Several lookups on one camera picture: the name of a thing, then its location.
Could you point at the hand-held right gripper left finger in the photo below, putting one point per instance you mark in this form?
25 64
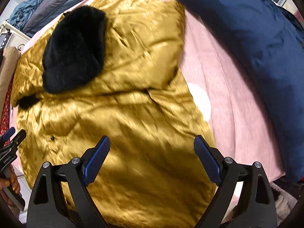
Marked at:
95 162

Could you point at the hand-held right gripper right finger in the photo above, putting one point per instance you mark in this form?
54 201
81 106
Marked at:
209 162

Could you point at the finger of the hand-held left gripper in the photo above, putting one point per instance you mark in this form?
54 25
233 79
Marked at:
19 136
9 133

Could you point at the gold jacket with black fur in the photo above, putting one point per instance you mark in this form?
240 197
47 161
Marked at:
118 104

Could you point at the person's left hand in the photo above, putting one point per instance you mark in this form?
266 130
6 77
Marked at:
11 182

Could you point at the red patterned cloth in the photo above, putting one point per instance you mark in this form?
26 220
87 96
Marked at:
5 114

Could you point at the pink polka dot blanket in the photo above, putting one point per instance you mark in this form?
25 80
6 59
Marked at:
232 111

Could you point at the beige folded garment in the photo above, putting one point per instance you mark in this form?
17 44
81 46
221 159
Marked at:
8 64

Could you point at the white machine with screen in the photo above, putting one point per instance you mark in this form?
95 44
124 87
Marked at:
14 35

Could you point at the navy blue folded garment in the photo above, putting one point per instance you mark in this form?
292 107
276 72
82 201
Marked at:
249 40

